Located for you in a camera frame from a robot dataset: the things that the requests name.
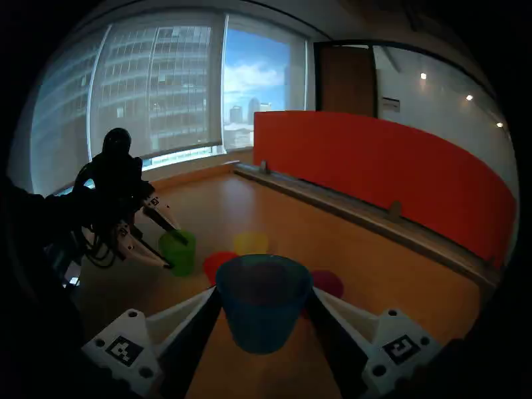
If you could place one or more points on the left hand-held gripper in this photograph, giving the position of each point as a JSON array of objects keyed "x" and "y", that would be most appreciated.
[{"x": 114, "y": 178}]

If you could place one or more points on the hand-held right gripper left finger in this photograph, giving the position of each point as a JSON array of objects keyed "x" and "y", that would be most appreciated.
[{"x": 133, "y": 332}]

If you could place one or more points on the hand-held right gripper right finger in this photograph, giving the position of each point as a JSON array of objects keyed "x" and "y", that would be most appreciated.
[{"x": 395, "y": 332}]

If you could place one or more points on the green plastic cup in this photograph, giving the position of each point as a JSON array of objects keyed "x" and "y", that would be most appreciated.
[{"x": 178, "y": 253}]

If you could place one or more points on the blue plastic cup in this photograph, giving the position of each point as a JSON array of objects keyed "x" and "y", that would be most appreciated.
[{"x": 263, "y": 305}]

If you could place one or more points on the person's left forearm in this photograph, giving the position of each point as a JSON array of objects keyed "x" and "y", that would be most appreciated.
[{"x": 29, "y": 232}]

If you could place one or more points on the red plastic cup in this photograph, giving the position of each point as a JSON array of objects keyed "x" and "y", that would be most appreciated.
[{"x": 215, "y": 266}]

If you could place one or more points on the magenta plastic cup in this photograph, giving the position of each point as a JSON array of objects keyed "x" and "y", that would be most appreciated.
[{"x": 330, "y": 283}]

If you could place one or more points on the yellow plastic cup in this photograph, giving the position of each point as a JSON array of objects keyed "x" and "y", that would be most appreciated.
[{"x": 250, "y": 243}]

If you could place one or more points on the red desk screen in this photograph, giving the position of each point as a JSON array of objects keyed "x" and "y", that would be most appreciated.
[{"x": 374, "y": 166}]

